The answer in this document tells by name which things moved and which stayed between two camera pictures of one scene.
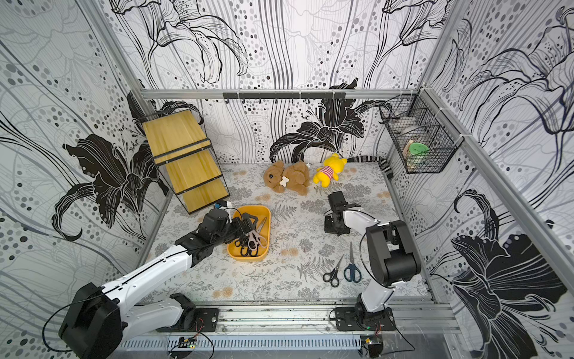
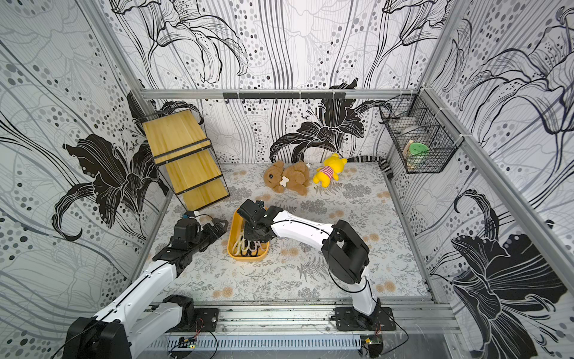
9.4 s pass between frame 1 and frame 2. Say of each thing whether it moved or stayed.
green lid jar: stayed
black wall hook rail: stayed
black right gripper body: moved
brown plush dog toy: stayed
